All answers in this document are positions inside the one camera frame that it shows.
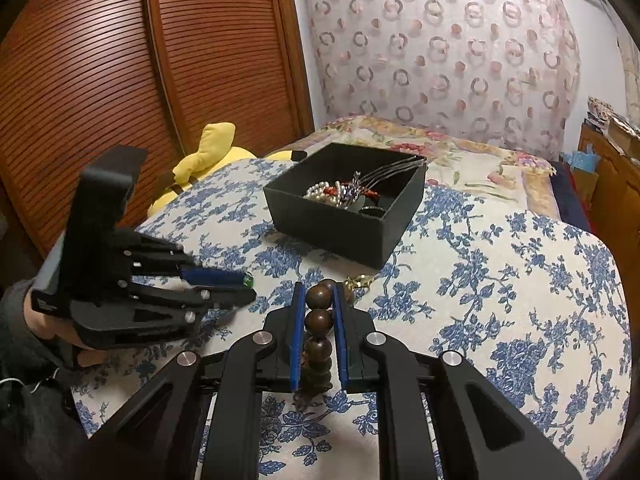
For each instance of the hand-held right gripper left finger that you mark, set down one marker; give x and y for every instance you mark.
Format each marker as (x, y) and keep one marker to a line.
(297, 335)

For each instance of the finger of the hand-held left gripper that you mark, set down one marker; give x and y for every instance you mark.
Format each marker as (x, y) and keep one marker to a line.
(235, 300)
(210, 276)

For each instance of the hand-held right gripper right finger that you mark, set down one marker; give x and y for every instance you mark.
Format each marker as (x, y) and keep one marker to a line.
(342, 335)

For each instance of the black square box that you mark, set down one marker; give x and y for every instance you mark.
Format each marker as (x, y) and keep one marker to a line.
(325, 220)

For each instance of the pale jade disc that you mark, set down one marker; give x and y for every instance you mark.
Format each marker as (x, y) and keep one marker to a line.
(357, 206)

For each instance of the silver hair fork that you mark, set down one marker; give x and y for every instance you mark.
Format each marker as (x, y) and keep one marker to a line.
(390, 170)

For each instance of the person's left forearm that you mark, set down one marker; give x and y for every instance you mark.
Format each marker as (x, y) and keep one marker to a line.
(30, 410)

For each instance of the person's left hand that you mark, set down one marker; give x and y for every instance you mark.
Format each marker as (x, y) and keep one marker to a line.
(50, 327)

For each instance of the gold metal clasp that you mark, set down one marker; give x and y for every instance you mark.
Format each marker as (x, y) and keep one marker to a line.
(361, 282)

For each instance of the yellow plush toy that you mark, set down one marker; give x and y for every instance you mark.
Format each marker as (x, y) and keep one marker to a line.
(220, 155)

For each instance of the blue floral tablecloth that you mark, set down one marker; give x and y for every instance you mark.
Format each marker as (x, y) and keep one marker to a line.
(475, 310)

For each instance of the brown slatted wooden wardrobe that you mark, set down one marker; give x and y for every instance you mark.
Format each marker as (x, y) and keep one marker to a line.
(100, 85)

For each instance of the floral bed blanket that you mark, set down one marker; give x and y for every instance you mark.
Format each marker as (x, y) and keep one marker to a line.
(475, 160)

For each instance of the dark blue blanket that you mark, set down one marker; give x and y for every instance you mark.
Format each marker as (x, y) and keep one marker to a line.
(570, 195)

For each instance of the brown cardboard box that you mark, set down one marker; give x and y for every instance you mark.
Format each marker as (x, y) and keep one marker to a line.
(585, 192)

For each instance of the circle patterned sheer curtain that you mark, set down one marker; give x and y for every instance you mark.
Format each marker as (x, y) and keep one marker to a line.
(425, 60)

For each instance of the blue plastic bag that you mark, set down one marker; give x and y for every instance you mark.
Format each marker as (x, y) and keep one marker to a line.
(585, 160)

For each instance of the long wooden cabinet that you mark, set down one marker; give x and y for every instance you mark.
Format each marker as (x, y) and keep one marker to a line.
(615, 195)

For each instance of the stack of folded fabric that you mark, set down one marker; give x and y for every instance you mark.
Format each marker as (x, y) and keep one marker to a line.
(600, 110)

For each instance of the open cardboard box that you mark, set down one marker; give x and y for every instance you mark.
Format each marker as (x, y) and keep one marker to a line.
(625, 135)

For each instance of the tied beige curtain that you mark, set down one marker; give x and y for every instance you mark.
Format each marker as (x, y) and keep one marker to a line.
(631, 70)

